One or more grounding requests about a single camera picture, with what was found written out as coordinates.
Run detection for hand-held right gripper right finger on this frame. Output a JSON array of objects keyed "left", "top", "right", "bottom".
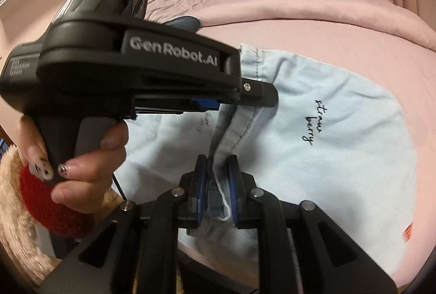
[{"left": 226, "top": 154, "right": 398, "bottom": 294}]

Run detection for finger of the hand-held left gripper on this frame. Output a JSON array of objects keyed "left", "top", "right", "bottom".
[{"left": 131, "top": 76, "right": 279, "bottom": 115}]

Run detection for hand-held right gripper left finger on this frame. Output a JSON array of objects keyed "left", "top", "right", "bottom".
[{"left": 39, "top": 154, "right": 208, "bottom": 294}]

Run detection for light blue strawberry pants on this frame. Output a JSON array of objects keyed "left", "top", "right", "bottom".
[{"left": 114, "top": 43, "right": 418, "bottom": 285}]

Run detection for person's left hand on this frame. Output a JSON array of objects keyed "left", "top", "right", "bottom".
[{"left": 19, "top": 116, "right": 129, "bottom": 214}]

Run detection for dark folded garment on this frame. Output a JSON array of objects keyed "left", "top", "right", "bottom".
[{"left": 163, "top": 15, "right": 202, "bottom": 35}]

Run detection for pink duvet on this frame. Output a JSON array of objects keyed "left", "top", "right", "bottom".
[{"left": 177, "top": 0, "right": 436, "bottom": 53}]

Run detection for beige furry garment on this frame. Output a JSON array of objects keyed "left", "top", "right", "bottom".
[{"left": 0, "top": 143, "right": 120, "bottom": 285}]

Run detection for thin black cable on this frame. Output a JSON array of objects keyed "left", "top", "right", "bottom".
[{"left": 112, "top": 173, "right": 126, "bottom": 201}]

